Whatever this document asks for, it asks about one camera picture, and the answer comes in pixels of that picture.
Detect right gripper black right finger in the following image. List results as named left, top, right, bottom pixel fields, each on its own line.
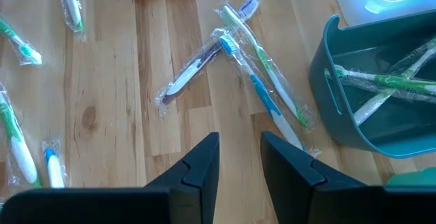
left=260, top=131, right=436, bottom=224

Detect purple toothbrush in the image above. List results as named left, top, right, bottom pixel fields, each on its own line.
left=155, top=0, right=260, bottom=118

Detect teal translucent plastic bin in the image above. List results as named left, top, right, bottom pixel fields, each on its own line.
left=386, top=167, right=436, bottom=188

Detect blue toothbrush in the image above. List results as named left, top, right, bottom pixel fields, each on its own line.
left=210, top=28, right=322, bottom=159
left=41, top=137, right=71, bottom=189

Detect clear white plastic bin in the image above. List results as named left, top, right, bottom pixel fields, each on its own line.
left=328, top=0, right=436, bottom=27

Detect dark grey plastic bin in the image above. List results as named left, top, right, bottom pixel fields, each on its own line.
left=308, top=8, right=436, bottom=159

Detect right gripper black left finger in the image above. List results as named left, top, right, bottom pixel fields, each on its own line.
left=0, top=131, right=221, bottom=224

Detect green toothbrushes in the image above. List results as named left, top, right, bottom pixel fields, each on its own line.
left=352, top=36, right=436, bottom=127

